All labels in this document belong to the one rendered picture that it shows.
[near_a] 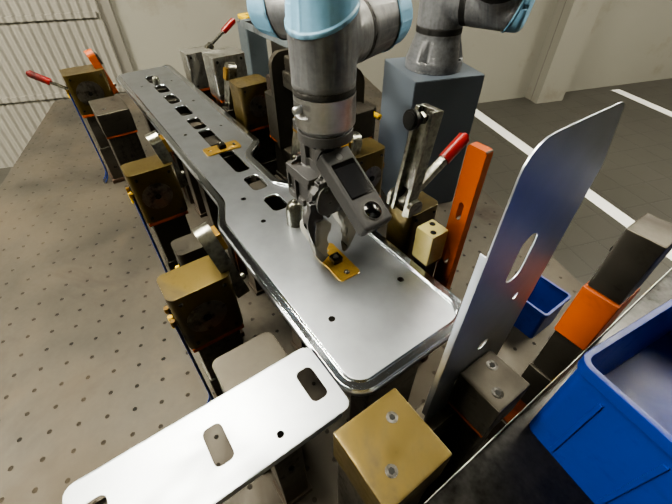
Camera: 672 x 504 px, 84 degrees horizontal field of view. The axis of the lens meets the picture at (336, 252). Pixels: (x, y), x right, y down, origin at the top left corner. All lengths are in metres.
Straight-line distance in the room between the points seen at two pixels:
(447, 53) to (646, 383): 0.83
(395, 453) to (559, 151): 0.28
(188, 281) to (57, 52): 2.78
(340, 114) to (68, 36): 2.83
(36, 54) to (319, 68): 2.92
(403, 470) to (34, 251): 1.19
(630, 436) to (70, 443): 0.85
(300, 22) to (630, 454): 0.47
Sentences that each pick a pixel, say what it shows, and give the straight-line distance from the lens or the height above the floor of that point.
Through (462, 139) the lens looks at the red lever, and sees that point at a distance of 0.67.
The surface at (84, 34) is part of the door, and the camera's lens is 3.17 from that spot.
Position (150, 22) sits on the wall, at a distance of 3.14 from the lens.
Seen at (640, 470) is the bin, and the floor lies 1.11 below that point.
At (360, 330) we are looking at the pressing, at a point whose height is 1.00.
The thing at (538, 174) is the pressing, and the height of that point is 1.32.
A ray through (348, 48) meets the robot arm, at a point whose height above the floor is 1.32.
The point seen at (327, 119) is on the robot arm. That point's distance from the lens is 0.45.
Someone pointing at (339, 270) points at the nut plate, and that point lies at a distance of 0.59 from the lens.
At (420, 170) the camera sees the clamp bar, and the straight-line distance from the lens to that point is 0.60.
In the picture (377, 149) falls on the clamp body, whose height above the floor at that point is 1.07.
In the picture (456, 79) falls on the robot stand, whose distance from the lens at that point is 1.09.
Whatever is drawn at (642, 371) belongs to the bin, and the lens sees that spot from 0.57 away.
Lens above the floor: 1.43
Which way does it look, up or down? 43 degrees down
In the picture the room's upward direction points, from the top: straight up
